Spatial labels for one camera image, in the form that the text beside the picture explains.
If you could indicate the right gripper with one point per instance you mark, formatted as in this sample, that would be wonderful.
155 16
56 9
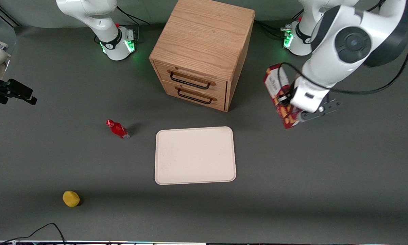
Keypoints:
0 89

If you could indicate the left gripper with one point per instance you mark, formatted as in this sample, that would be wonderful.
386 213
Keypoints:
286 97

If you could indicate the red cookie box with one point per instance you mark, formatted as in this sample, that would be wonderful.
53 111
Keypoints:
274 83

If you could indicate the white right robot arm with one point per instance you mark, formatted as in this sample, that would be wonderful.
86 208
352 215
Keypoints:
98 20

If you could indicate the beige rectangular tray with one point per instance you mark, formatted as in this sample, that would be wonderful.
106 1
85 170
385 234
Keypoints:
195 155

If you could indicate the small red bottle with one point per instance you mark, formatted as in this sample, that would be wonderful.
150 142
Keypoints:
117 128

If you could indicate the wooden two-drawer cabinet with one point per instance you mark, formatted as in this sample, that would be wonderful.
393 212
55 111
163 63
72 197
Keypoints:
204 37

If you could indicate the black frame rail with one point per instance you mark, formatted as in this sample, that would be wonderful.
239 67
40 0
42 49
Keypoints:
6 15

